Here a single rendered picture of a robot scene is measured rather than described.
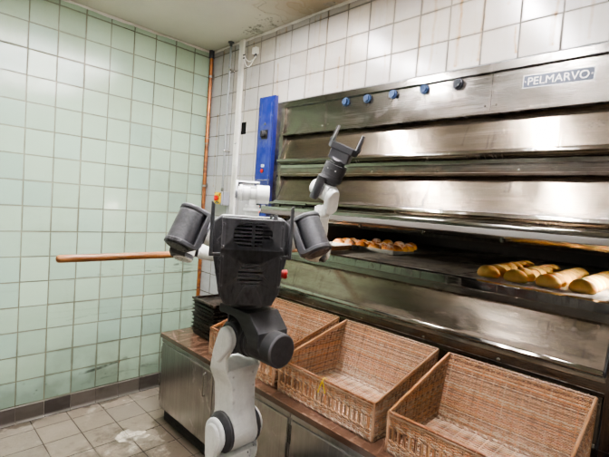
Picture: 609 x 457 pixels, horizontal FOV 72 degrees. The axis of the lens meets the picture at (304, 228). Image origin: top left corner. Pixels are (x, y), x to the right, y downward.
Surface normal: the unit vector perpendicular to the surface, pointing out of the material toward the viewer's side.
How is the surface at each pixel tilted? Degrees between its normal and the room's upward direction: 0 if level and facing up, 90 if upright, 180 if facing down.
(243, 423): 70
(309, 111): 90
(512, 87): 91
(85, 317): 90
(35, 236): 90
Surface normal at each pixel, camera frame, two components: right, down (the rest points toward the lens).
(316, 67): -0.70, -0.01
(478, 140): -0.65, -0.36
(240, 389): 0.70, -0.02
